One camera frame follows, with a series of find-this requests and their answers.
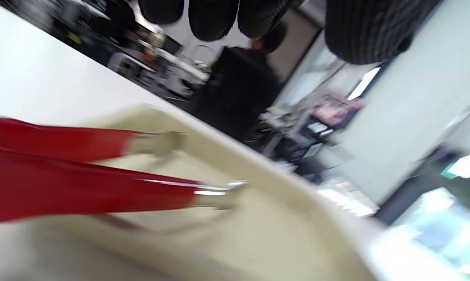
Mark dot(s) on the person's left hand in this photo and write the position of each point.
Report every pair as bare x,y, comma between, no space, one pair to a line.
371,27

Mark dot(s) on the beige plastic tray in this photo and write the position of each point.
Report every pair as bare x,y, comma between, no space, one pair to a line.
277,242

